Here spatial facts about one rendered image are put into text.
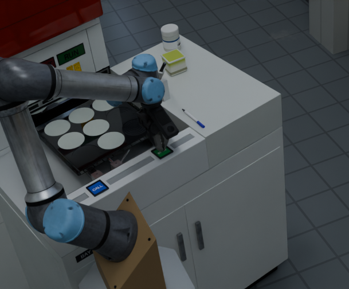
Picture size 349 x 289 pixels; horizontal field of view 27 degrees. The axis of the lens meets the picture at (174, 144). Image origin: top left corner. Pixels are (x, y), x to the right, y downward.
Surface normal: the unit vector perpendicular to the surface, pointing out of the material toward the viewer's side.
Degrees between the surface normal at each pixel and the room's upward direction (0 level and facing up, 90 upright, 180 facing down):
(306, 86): 0
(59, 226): 43
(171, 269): 0
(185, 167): 90
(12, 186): 0
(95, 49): 90
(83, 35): 90
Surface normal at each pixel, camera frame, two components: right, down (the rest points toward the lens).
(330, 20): -0.93, 0.32
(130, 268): -0.75, -0.29
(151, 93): 0.60, 0.10
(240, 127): 0.59, 0.45
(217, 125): -0.13, -0.77
